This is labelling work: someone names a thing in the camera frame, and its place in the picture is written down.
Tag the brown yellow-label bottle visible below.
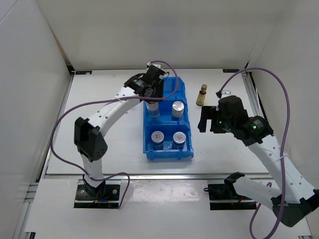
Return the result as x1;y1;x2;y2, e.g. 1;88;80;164
196;84;207;106

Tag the silver-lid blue-label jar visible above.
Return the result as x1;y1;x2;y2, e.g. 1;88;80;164
171;101;184;120
146;102;160;119

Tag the white-lid spice jar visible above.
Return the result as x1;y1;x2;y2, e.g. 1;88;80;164
151;130;164;150
172;131;186;150

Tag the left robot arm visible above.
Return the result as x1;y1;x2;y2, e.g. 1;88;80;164
74;64;165;199

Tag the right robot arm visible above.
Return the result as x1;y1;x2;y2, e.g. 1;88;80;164
198;96;319;227

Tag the blue bin near compartment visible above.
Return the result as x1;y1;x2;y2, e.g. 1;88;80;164
143;122;194;160

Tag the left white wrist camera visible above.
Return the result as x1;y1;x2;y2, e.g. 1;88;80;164
146;62;163;70

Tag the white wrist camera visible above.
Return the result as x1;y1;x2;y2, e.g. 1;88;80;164
221;90;232;97
146;62;163;70

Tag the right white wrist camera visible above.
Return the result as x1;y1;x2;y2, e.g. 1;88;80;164
221;90;232;97

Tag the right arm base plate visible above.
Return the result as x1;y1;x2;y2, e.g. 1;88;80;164
203;184;257;211

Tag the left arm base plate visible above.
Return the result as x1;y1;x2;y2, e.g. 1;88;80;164
73;180;121;209

